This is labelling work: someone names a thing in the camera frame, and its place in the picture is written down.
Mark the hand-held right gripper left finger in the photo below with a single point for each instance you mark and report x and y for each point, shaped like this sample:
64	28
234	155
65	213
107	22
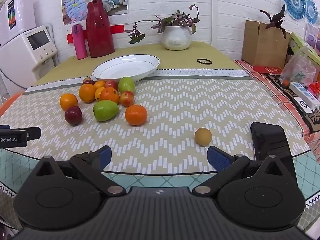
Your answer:
105	155

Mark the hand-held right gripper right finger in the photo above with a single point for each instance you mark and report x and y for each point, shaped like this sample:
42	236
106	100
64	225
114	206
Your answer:
217	158

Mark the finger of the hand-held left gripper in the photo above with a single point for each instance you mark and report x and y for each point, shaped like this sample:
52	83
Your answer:
33	132

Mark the small tan round fruit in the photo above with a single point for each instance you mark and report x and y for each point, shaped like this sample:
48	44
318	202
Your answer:
203	136

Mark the dark red plum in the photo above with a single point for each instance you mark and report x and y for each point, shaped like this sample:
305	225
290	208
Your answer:
73	115
88	81

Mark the green apple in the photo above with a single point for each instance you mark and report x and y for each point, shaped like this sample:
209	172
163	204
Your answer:
105	110
126	85

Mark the small red-yellow apple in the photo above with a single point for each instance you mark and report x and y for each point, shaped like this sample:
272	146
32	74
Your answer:
127	98

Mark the yellow-orange citrus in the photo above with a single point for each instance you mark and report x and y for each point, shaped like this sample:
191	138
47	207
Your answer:
98	93

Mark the small tangerine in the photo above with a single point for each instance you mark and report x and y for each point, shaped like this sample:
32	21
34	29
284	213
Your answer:
99	84

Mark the red apple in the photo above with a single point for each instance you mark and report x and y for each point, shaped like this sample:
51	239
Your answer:
111	84

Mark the white plate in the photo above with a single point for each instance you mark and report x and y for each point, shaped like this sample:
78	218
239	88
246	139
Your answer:
126	67

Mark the orange stool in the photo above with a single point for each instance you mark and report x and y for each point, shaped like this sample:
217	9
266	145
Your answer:
8	102

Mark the black smartphone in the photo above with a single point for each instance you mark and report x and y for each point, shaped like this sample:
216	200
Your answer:
270	140

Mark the teal lattice tablecloth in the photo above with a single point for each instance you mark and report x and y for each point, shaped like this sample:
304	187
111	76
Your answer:
160	180

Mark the white appliance with screen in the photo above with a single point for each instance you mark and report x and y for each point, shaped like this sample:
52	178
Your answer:
22	60

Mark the pink bottle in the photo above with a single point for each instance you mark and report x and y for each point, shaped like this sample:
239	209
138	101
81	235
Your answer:
79	42

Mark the white remote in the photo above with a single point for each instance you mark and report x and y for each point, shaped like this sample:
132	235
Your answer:
303	104

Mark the red envelope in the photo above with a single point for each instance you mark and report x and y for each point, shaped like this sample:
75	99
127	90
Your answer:
267	69

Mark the white power strip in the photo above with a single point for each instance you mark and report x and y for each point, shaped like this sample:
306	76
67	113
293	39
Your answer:
300	90

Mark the white water purifier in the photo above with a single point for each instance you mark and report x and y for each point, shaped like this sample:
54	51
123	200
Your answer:
15	15

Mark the cardboard box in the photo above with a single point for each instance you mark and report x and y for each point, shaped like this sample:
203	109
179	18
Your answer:
262	47

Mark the clear plastic bag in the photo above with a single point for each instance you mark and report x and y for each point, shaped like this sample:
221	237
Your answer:
298	67

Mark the red thermos jug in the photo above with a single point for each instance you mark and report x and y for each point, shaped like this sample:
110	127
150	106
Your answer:
99	30

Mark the potted purple plant white pot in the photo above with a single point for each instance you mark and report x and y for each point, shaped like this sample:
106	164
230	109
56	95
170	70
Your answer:
176	37

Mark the green box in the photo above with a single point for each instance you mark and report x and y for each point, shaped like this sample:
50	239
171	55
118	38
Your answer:
300	42

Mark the dark purple plant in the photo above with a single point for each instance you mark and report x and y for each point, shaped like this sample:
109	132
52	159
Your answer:
275	20

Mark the medium blue round paper fan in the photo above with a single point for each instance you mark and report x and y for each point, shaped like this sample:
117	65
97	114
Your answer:
311	12

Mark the wall poster with bedding photos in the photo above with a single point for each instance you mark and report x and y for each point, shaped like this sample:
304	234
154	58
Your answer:
75	5

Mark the small wall picture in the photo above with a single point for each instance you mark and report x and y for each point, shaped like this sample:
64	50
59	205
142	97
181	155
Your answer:
313	37

